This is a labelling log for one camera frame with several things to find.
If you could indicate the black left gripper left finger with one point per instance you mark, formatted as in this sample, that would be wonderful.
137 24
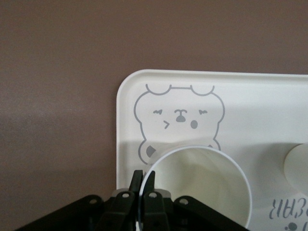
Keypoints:
125 207

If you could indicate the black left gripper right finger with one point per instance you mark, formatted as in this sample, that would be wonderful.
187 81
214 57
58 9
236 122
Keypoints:
154 207

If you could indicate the white plastic cup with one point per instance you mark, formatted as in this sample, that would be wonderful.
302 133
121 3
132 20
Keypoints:
297 168
204 183

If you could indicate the cream bear print tray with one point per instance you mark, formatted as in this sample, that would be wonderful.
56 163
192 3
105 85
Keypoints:
240 108

